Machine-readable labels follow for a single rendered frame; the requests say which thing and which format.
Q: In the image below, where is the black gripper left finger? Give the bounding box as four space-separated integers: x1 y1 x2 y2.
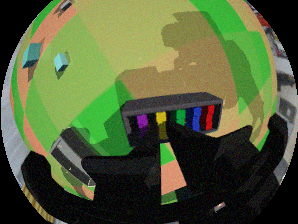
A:
81 121 162 205

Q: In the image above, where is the purple fuse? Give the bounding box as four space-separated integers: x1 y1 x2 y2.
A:
137 113 148 139

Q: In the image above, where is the green fuse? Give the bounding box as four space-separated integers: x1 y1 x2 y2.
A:
172 108 185 125

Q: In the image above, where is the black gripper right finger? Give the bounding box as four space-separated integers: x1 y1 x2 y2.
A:
165 120 253 197

